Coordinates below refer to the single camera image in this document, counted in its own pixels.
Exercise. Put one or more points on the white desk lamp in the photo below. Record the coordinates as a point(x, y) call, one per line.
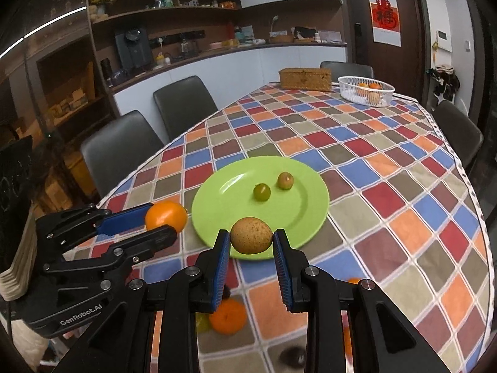
point(274, 23)

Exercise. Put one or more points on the hanging bags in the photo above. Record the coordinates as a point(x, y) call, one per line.
point(444, 81)

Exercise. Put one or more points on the dark purple fruit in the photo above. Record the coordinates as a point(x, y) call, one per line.
point(293, 356)

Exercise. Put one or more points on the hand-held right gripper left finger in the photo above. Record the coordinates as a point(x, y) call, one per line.
point(218, 276)

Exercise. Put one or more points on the brown round fruit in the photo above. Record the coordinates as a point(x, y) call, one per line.
point(251, 237)

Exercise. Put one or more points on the black cylinder flask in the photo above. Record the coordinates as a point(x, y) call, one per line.
point(106, 69)

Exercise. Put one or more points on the dark brown door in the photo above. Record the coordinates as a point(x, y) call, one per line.
point(411, 66)

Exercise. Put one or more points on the green plate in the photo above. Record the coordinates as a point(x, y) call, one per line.
point(229, 206)

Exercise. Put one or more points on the checkered tablecloth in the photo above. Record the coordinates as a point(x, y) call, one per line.
point(372, 202)

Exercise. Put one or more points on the wooden shelf cabinet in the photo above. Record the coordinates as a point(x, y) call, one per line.
point(171, 23)

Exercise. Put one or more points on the woven wicker box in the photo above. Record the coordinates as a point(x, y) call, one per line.
point(305, 79)

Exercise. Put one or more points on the glass kettle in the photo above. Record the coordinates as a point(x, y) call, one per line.
point(188, 46)

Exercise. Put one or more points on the red wall calendar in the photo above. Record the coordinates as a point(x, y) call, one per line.
point(384, 17)

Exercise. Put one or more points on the black coffee machine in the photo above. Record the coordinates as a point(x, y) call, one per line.
point(132, 52)

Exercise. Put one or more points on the small brownish green fruit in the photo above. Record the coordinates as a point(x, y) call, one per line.
point(285, 181)

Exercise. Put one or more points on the dark leather chair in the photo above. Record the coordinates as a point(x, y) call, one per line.
point(182, 105)
point(456, 128)
point(345, 70)
point(116, 151)

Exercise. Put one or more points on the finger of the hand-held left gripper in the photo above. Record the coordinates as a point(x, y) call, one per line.
point(155, 237)
point(124, 219)

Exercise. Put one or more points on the white wall panel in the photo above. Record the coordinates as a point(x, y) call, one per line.
point(444, 40)

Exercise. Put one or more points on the white plastic basket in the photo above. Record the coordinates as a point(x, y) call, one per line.
point(351, 93)

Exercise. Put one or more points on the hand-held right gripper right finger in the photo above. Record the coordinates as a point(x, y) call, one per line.
point(282, 276)

